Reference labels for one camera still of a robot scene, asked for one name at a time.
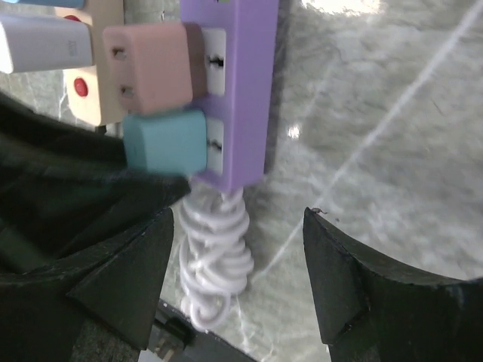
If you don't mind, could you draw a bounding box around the black base bar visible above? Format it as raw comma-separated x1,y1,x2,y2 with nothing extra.
138,299,255,362

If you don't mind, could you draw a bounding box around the beige power strip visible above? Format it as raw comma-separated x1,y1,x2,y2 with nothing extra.
54,0,125,127

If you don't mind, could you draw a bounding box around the teal plug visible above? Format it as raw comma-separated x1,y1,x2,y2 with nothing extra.
122,109,207,176

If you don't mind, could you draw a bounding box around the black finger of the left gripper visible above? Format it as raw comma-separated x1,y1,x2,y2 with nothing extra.
1,94,189,274

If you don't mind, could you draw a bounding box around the white plug adapter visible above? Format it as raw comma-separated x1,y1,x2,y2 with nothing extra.
1,13,94,74

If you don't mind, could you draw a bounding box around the pink brown plug adapter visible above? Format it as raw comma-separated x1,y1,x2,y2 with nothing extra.
103,20,208,115

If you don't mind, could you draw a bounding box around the purple power strip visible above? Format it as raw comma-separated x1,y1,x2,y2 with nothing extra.
180,1,279,192

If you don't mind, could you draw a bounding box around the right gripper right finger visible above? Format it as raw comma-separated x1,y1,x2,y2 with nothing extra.
303,209,482,361

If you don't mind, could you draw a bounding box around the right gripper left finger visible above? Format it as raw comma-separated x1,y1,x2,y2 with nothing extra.
1,209,174,361

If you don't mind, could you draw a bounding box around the white cable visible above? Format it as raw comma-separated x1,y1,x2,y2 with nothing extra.
179,188,254,331

